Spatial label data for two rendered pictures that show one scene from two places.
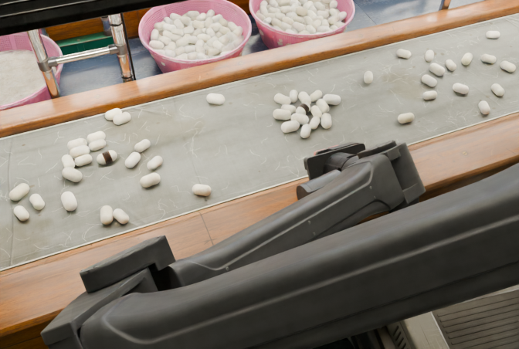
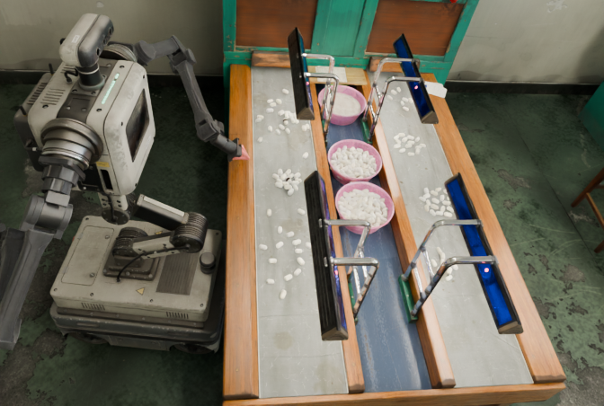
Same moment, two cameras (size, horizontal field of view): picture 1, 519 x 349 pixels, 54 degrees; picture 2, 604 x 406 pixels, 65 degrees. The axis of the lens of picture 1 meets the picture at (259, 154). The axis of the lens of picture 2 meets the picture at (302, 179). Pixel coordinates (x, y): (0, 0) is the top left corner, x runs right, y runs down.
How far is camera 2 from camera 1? 2.08 m
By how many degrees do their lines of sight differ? 62
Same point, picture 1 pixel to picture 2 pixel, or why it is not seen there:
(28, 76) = (340, 110)
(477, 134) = (245, 228)
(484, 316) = (190, 256)
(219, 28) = (359, 172)
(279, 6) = (375, 203)
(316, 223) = (190, 92)
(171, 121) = (298, 142)
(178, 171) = (272, 137)
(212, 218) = (244, 136)
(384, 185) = (199, 116)
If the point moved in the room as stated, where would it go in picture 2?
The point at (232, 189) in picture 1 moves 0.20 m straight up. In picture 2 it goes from (257, 149) to (260, 118)
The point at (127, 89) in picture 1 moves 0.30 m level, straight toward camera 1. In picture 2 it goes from (317, 129) to (258, 125)
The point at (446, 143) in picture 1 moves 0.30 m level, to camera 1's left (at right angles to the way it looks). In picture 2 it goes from (245, 215) to (271, 167)
